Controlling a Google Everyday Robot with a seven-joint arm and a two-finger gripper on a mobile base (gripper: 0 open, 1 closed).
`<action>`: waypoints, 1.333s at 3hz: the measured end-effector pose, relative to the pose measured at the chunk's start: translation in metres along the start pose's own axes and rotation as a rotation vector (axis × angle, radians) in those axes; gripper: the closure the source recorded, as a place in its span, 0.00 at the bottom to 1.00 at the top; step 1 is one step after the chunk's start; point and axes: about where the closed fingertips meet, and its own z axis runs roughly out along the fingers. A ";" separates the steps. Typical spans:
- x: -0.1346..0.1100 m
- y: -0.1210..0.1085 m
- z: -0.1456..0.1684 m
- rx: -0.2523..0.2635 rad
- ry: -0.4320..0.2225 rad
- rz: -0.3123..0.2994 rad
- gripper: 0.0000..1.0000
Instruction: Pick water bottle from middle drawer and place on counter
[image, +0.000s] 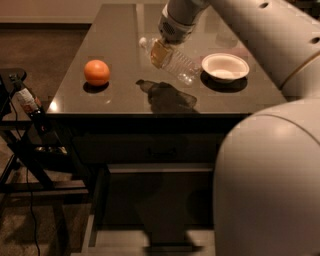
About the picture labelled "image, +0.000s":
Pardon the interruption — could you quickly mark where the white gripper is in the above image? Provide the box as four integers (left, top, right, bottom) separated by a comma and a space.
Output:
150, 7, 194, 69

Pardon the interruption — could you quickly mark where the clear plastic water bottle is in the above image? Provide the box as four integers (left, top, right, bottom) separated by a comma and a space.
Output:
139, 37, 201, 85

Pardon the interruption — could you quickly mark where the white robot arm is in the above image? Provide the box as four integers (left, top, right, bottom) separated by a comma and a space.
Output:
158, 0, 320, 256

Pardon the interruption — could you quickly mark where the closed top drawer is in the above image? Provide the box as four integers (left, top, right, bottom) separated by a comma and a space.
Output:
72, 133, 224, 164

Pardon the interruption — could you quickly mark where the dark wine bottle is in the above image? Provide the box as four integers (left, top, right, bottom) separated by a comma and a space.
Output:
9, 73, 51, 134

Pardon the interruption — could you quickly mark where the open middle drawer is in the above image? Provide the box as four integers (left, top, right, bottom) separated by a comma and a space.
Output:
71, 164, 216, 256

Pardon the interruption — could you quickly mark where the white bowl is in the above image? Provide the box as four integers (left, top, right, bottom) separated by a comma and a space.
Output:
201, 53, 250, 83

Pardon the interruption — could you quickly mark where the orange ball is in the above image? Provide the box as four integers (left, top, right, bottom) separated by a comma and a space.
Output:
84, 60, 110, 86

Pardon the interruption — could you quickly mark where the black cable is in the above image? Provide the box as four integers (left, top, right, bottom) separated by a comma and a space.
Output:
9, 96, 42, 256

